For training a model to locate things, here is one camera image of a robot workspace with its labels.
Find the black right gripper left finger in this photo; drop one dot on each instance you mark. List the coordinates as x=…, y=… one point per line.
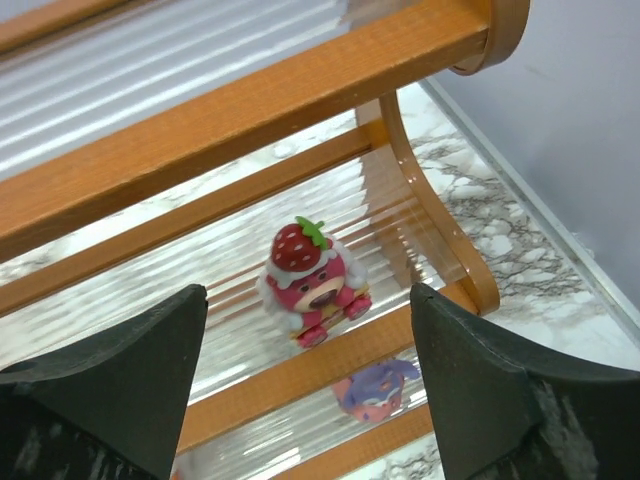
x=110, y=406

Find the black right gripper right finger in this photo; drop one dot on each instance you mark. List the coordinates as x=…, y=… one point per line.
x=505, y=407

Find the purple bunny pink cup toy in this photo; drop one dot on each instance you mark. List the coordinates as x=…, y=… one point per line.
x=375, y=393

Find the pink bear cake slice toy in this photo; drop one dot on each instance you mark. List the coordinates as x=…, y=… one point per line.
x=311, y=282

